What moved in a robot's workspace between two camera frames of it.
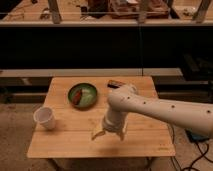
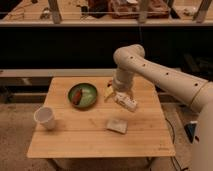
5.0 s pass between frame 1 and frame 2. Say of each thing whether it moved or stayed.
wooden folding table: stayed
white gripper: moved
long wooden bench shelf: stayed
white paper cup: stayed
